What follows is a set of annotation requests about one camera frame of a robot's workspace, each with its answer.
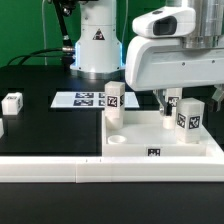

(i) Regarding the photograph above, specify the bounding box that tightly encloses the white thin cable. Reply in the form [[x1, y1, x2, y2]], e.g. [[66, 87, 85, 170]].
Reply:
[[41, 0, 49, 66]]

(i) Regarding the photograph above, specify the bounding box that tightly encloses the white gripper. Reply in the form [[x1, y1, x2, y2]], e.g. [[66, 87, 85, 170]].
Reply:
[[125, 5, 224, 116]]

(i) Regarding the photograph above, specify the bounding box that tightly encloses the white L-shaped obstacle fence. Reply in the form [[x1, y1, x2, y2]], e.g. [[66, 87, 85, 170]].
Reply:
[[0, 147, 224, 183]]

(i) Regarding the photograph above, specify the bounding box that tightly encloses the black cable bundle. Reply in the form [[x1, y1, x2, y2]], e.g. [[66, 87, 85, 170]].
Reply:
[[7, 46, 76, 67]]

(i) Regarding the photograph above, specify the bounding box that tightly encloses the white marker plate with tags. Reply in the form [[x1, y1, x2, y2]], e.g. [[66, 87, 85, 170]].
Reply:
[[50, 91, 140, 109]]

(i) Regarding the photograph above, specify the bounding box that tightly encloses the white square table top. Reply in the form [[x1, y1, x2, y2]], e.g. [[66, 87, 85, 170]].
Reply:
[[102, 111, 220, 157]]

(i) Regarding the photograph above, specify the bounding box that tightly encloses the white block at left edge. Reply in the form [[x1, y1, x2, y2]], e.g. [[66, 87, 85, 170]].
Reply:
[[0, 118, 4, 139]]

